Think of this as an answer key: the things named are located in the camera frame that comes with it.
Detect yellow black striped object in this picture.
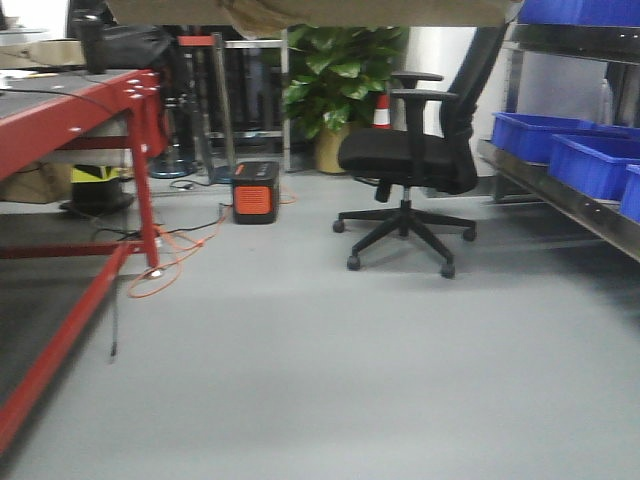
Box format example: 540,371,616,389
60,164,135,217

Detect flat cardboard box on workbench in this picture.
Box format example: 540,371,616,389
1,39,86,69

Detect stainless steel shelf rack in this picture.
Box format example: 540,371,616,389
479,24,639,260

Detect black tumbler cup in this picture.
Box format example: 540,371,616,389
78,17,107,75

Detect blue plastic bin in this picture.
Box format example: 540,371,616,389
619,165,640,223
548,135,639,201
518,0,639,27
491,112,628,164

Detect large brown cardboard box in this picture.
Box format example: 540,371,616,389
107,0,523,38

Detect metal stanchion post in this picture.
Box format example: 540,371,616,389
149,34,230,186

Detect cardboard box under workbench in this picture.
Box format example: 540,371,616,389
1,162,72,204

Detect orange black portable power station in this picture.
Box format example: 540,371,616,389
231,160,280,225

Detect orange white traffic cone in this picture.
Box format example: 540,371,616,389
372,93,391,129

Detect green potted plant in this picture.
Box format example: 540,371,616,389
284,25,409,174

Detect black bag on workbench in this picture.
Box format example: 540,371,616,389
74,21,172,71

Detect black office chair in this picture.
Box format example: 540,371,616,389
332,24,508,279

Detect red metal workbench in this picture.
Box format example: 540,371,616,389
1,69,165,450

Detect orange extension cable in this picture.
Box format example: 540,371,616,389
126,182,299,300

